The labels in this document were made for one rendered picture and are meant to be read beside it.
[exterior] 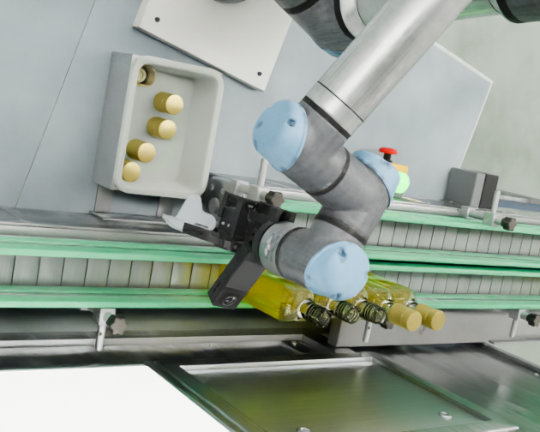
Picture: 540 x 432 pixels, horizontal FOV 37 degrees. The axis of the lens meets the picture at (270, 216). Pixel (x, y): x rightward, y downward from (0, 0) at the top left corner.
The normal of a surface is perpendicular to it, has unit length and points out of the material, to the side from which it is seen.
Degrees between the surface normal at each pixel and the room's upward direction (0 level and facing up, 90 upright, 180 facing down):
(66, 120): 0
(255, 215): 90
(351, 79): 50
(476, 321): 0
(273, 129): 90
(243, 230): 0
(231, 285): 28
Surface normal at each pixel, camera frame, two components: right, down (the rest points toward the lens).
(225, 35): 0.57, 0.22
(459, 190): -0.80, -0.07
